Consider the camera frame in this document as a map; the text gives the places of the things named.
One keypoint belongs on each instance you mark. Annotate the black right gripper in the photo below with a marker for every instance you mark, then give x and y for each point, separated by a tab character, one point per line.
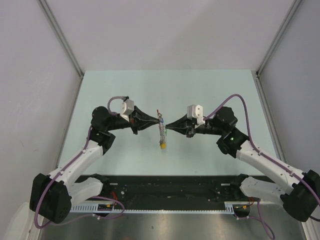
189	129

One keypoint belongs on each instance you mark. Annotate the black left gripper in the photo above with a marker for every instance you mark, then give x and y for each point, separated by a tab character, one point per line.
147	120

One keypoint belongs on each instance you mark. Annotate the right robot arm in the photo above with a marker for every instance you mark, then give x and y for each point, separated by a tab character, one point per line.
298	192

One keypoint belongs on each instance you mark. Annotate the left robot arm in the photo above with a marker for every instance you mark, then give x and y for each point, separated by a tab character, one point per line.
53	195

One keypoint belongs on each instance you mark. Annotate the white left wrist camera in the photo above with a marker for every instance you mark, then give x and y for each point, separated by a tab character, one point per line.
127	108

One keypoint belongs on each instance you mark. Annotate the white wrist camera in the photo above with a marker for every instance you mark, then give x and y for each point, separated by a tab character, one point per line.
195	112
127	108

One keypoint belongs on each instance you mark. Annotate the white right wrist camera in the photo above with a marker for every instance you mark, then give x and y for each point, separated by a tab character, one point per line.
195	112

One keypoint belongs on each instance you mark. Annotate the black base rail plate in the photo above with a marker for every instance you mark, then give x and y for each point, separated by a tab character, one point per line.
138	192

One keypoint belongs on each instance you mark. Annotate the white slotted cable duct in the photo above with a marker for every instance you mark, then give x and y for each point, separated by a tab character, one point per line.
93	208

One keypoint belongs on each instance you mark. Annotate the left aluminium frame post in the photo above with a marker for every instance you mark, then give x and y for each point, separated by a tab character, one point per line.
48	13

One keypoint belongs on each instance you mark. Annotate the aluminium frame post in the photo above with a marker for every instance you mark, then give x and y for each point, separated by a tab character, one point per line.
48	13
289	17

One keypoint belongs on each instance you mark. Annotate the right aluminium frame post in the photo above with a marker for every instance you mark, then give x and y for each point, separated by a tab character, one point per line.
289	17

